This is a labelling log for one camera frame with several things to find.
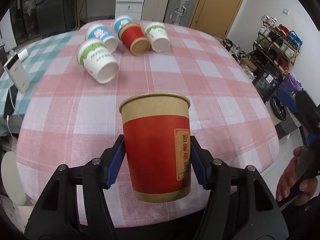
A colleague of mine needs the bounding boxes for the red paper cup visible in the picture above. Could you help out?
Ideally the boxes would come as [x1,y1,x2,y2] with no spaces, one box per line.
[119,22,150,55]
[119,92,191,203]

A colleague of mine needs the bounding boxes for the green white cup near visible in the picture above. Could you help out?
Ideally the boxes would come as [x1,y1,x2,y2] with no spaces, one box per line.
[76,38,119,84]

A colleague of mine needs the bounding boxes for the green white cup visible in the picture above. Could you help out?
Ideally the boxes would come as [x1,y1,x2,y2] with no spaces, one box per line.
[144,22,170,53]
[76,38,119,84]

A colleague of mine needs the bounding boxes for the blue cup near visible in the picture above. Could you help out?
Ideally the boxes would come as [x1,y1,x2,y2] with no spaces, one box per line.
[85,23,119,53]

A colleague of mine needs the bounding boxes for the blue cup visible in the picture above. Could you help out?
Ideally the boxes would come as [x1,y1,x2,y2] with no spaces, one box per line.
[85,23,119,53]
[113,15,133,35]

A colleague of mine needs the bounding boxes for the green white cup far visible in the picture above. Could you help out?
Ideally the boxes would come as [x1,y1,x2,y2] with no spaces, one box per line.
[144,22,170,53]

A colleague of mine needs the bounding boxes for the blue cup far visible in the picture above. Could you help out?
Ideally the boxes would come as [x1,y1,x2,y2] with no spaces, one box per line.
[113,15,133,35]

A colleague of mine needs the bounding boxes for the person's right hand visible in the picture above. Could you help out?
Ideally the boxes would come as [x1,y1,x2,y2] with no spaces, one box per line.
[276,147,318,206]

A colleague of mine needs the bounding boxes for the purple bag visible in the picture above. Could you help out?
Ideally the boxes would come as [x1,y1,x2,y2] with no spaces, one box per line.
[279,73,304,95]

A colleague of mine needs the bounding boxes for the shoe rack with shoes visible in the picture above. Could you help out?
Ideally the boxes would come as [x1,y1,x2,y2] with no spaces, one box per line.
[253,15,303,76]

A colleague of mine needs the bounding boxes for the pink plaid tablecloth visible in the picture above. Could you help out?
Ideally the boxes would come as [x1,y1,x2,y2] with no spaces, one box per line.
[16,19,280,228]

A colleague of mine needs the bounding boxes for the white round stool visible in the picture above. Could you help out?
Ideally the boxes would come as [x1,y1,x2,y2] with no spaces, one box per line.
[1,151,33,206]

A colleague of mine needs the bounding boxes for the teal plaid tablecloth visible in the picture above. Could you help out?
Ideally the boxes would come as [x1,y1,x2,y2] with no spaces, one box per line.
[0,30,81,136]

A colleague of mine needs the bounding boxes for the wooden door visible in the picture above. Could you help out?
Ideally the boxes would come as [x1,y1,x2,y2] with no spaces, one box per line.
[189,0,243,39]

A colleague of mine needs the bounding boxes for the white power bank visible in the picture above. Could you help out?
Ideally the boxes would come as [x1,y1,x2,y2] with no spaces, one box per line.
[4,53,30,94]

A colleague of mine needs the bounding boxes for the silver suitcase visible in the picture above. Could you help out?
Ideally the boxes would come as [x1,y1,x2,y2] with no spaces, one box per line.
[163,0,196,27]

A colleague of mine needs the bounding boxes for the black refrigerator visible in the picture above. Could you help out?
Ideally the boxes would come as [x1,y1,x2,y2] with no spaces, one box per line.
[36,0,76,38]

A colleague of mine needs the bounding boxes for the beige suitcase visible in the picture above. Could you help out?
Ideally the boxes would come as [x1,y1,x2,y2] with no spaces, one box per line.
[141,0,169,22]

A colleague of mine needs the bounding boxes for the dark glass wardrobe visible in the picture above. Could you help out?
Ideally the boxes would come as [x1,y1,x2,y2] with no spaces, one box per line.
[10,0,41,45]

